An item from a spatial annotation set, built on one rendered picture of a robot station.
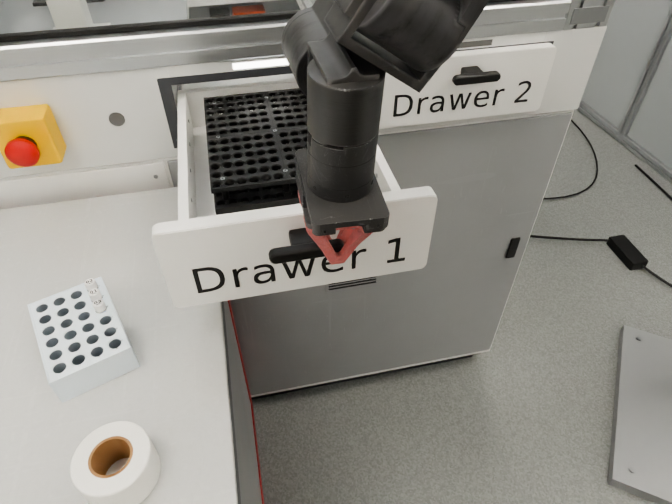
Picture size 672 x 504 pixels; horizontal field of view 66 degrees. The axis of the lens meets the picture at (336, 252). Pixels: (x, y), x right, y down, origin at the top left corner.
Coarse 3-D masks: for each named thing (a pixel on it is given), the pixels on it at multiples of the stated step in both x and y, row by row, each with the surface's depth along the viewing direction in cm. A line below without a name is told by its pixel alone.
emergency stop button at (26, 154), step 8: (8, 144) 67; (16, 144) 67; (24, 144) 67; (32, 144) 68; (8, 152) 67; (16, 152) 67; (24, 152) 68; (32, 152) 68; (16, 160) 68; (24, 160) 68; (32, 160) 69
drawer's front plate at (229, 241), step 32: (384, 192) 54; (416, 192) 54; (160, 224) 50; (192, 224) 50; (224, 224) 50; (256, 224) 51; (288, 224) 52; (416, 224) 56; (160, 256) 51; (192, 256) 52; (224, 256) 53; (256, 256) 54; (384, 256) 58; (416, 256) 59; (192, 288) 55; (224, 288) 56; (256, 288) 57; (288, 288) 58
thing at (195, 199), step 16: (288, 80) 80; (192, 96) 77; (208, 96) 78; (192, 112) 79; (192, 128) 79; (192, 144) 75; (192, 160) 71; (384, 160) 64; (192, 176) 67; (208, 176) 71; (384, 176) 62; (192, 192) 64; (208, 192) 69; (192, 208) 61; (208, 208) 66
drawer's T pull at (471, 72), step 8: (464, 72) 78; (472, 72) 78; (480, 72) 77; (488, 72) 77; (496, 72) 77; (456, 80) 77; (464, 80) 77; (472, 80) 77; (480, 80) 77; (488, 80) 78; (496, 80) 78
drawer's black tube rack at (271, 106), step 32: (224, 96) 75; (256, 96) 75; (288, 96) 75; (224, 128) 68; (256, 128) 69; (288, 128) 68; (224, 160) 63; (256, 160) 63; (288, 160) 63; (224, 192) 61; (256, 192) 64; (288, 192) 63
